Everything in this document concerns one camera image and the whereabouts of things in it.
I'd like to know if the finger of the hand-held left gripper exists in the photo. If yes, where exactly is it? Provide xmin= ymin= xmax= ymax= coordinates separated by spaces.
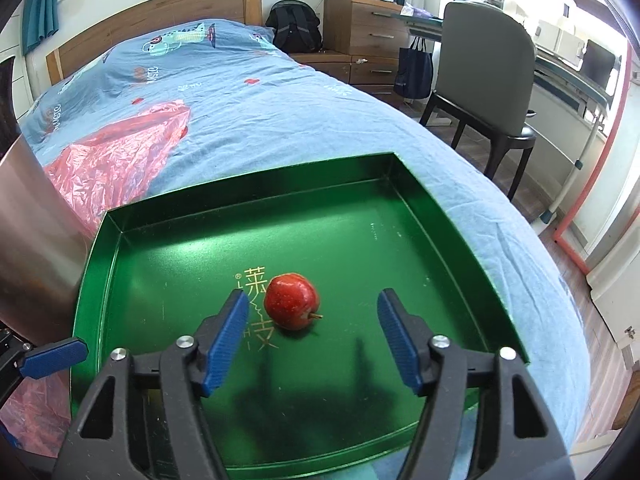
xmin=0 ymin=327 xmax=89 ymax=411

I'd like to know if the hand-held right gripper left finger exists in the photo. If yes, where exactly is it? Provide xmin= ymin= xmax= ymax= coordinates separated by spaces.
xmin=52 ymin=289 xmax=251 ymax=480

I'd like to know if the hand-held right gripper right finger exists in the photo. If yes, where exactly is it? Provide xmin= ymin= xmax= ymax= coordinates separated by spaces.
xmin=376 ymin=287 xmax=576 ymax=480

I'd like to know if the red apple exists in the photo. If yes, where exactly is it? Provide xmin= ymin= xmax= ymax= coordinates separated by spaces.
xmin=263 ymin=273 xmax=324 ymax=332

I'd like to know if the green metal tray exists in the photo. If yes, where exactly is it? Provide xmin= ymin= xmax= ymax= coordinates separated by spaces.
xmin=70 ymin=151 xmax=531 ymax=480

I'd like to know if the stainless steel container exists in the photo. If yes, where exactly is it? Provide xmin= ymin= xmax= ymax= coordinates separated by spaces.
xmin=0 ymin=134 xmax=108 ymax=346

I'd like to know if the red plastic bag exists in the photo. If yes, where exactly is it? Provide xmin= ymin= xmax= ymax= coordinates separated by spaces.
xmin=0 ymin=99 xmax=193 ymax=461

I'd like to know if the black glossy jug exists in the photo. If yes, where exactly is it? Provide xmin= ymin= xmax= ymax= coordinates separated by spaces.
xmin=0 ymin=56 xmax=23 ymax=137

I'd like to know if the navy tote bag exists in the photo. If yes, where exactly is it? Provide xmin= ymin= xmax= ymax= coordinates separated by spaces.
xmin=393 ymin=36 xmax=435 ymax=101

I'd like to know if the low wooden nightstand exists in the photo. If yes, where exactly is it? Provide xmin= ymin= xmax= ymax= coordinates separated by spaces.
xmin=287 ymin=51 xmax=416 ymax=108

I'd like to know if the grey chair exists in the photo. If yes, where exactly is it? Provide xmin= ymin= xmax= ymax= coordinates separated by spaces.
xmin=419 ymin=1 xmax=537 ymax=201

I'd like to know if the glass top desk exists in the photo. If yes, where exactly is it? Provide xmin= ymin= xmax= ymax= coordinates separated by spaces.
xmin=395 ymin=5 xmax=613 ymax=233

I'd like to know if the tall wooden dresser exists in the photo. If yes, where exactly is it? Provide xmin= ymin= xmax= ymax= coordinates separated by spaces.
xmin=322 ymin=0 xmax=423 ymax=58

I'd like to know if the black backpack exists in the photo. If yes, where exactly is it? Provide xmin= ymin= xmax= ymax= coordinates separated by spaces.
xmin=265 ymin=1 xmax=323 ymax=53

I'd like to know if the wooden headboard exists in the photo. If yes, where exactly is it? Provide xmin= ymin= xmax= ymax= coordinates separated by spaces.
xmin=46 ymin=0 xmax=263 ymax=86

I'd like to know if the black monitor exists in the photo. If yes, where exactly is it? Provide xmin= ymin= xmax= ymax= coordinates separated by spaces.
xmin=580 ymin=39 xmax=617 ymax=93

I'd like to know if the cream box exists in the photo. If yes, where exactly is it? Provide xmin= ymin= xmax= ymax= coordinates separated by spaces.
xmin=535 ymin=19 xmax=586 ymax=58

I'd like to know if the red metal frame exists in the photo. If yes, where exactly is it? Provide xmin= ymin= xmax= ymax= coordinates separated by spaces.
xmin=554 ymin=40 xmax=632 ymax=276

